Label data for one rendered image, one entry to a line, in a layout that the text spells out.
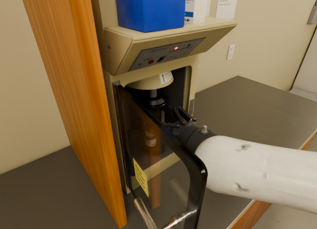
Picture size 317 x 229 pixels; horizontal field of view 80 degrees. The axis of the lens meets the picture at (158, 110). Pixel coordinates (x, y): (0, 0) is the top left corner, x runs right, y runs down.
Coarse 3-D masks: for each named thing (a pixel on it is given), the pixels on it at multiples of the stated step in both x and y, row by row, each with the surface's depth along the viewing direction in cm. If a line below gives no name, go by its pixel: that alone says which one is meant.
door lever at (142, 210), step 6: (138, 198) 40; (138, 204) 39; (144, 204) 39; (138, 210) 38; (144, 210) 38; (144, 216) 37; (150, 216) 37; (144, 222) 36; (150, 222) 36; (174, 222) 36; (150, 228) 35; (156, 228) 35; (162, 228) 35; (168, 228) 35
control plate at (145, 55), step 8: (192, 40) 44; (200, 40) 47; (152, 48) 38; (160, 48) 40; (168, 48) 42; (184, 48) 47; (192, 48) 50; (144, 56) 40; (152, 56) 42; (160, 56) 44; (168, 56) 47; (176, 56) 50; (184, 56) 53; (136, 64) 42; (144, 64) 44; (152, 64) 47
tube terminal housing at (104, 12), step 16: (96, 0) 38; (112, 0) 38; (96, 16) 40; (112, 16) 40; (96, 32) 43; (160, 64) 53; (176, 64) 57; (192, 64) 62; (112, 80) 46; (128, 80) 49; (192, 80) 66; (112, 96) 48; (192, 96) 70; (112, 112) 52; (192, 112) 74; (112, 128) 57; (128, 192) 70
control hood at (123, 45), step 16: (112, 32) 37; (128, 32) 35; (160, 32) 35; (176, 32) 37; (192, 32) 40; (208, 32) 44; (224, 32) 50; (112, 48) 39; (128, 48) 34; (144, 48) 37; (208, 48) 57; (112, 64) 42; (128, 64) 40
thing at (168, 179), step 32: (128, 96) 39; (128, 128) 46; (160, 128) 30; (128, 160) 55; (160, 160) 34; (192, 160) 25; (160, 192) 39; (192, 192) 27; (160, 224) 45; (192, 224) 30
